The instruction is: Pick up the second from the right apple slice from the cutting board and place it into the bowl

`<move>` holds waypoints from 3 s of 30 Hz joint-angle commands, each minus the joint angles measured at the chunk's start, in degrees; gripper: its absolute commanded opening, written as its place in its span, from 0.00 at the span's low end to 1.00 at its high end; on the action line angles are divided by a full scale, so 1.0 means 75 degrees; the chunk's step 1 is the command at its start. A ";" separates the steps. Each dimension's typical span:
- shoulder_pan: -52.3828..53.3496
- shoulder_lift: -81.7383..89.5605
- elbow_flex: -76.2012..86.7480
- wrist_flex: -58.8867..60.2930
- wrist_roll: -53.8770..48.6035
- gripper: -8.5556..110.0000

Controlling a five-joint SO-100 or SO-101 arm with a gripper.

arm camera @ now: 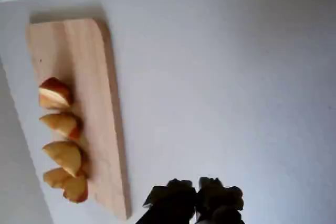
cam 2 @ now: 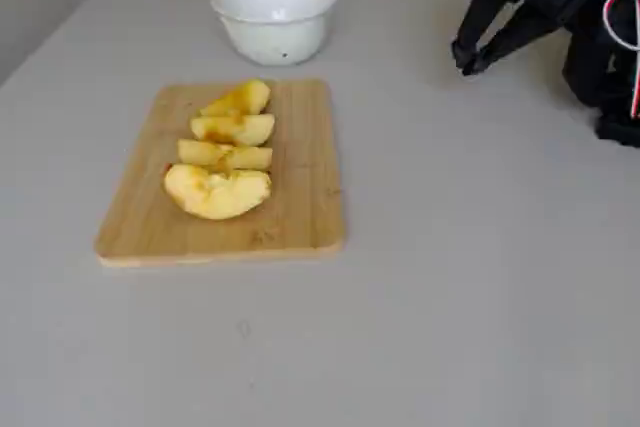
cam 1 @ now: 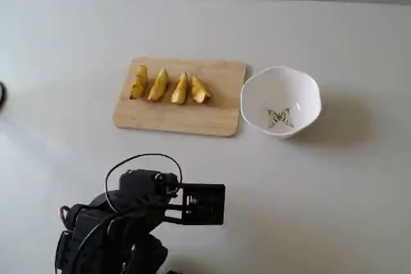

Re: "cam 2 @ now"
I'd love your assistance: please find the white ceramic bowl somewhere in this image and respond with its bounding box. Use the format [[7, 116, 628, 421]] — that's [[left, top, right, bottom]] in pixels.
[[209, 0, 340, 67]]

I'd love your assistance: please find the red white servo cable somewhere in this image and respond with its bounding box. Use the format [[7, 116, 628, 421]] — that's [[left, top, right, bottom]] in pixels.
[[602, 0, 640, 121]]

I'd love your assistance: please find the wooden cutting board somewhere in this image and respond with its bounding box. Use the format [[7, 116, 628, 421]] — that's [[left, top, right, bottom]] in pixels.
[[93, 77, 347, 269]]

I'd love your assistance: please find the large apple slice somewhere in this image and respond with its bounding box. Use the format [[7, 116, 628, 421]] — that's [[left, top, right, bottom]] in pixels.
[[163, 162, 273, 221]]

